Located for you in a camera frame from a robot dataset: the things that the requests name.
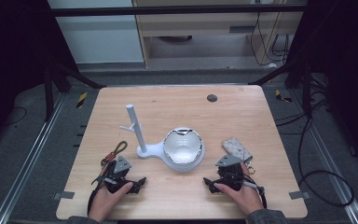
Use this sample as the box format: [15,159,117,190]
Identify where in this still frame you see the yellow and black tape strip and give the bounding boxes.
[76,91,89,109]
[274,89,294,104]

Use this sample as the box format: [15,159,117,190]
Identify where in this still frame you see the wooden cabinet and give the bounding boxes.
[132,0,308,68]

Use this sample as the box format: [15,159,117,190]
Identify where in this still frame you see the black hanging cables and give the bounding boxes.
[249,11,292,67]

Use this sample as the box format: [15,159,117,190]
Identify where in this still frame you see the white cabinet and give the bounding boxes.
[47,0,145,65]

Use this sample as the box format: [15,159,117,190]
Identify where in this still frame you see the black metal stand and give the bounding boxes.
[41,58,107,123]
[248,58,314,117]

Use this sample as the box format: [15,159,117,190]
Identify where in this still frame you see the white hook stand with bowl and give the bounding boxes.
[118,104,206,173]

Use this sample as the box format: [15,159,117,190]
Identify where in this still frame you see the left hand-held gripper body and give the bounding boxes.
[101,155,132,194]

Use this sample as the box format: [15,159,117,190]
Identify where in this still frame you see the hand-held gripper cable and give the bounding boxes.
[86,175,110,217]
[241,173,269,210]

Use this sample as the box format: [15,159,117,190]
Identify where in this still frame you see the left hand-held gripper cable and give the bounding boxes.
[86,175,110,217]

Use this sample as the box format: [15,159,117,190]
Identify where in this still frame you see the right hand-held gripper cable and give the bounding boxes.
[241,173,269,210]

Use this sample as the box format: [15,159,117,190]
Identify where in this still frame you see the aluminium floor rail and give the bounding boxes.
[291,89,358,224]
[0,92,67,224]

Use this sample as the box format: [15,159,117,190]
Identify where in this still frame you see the black looped floor cable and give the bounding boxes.
[297,114,355,208]

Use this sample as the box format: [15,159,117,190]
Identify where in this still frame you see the black horizontal bar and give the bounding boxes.
[48,4,308,18]

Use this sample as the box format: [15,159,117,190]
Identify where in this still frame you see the person's left hand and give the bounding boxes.
[88,181,134,223]

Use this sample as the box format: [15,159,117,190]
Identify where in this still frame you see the green and red cord lanyard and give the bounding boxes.
[100,140,129,168]

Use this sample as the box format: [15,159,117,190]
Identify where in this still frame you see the thin black floor cable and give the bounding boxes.
[0,105,28,127]

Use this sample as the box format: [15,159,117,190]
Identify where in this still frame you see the person's right hand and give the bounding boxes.
[213,162,265,217]

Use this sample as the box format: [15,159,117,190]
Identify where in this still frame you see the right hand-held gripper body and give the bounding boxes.
[214,154,246,192]

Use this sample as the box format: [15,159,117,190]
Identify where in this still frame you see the grey tape piece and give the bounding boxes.
[288,189,311,201]
[53,190,76,201]

